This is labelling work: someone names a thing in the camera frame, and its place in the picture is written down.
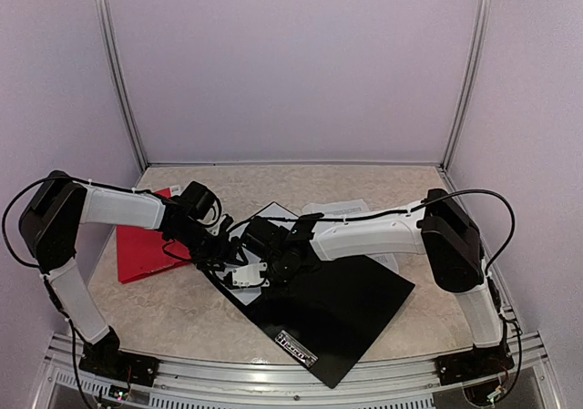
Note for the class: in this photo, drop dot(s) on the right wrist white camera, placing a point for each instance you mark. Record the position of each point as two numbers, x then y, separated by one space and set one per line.
248 277

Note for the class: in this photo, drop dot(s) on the aluminium front rail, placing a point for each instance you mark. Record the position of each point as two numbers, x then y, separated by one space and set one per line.
184 383

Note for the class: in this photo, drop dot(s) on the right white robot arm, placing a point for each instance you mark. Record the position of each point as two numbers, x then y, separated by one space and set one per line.
329 260

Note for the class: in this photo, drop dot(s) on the left aluminium frame post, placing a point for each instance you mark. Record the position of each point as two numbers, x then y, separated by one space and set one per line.
116 71

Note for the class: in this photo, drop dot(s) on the black folder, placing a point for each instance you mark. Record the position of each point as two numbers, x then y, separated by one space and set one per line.
327 320

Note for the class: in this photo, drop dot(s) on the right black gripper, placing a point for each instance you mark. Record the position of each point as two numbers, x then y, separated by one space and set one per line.
291 282

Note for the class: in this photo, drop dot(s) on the red folder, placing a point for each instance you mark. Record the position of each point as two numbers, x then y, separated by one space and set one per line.
143 253

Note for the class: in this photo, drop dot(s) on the right aluminium frame post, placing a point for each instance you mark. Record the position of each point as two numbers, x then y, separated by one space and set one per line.
468 83

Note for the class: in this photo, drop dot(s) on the printed text sheet centre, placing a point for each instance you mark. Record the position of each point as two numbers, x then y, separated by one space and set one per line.
351 208

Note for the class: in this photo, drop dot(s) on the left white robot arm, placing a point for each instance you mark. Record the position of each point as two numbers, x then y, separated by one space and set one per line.
51 220

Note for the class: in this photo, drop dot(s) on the aluminium frame post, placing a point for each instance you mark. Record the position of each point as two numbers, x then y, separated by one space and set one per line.
468 83
116 71

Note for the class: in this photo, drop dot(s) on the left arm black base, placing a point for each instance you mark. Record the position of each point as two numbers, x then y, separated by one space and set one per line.
105 359

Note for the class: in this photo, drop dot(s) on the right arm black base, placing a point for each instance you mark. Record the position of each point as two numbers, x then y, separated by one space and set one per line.
473 364

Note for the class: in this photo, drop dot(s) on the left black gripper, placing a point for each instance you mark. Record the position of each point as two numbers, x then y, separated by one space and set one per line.
219 255

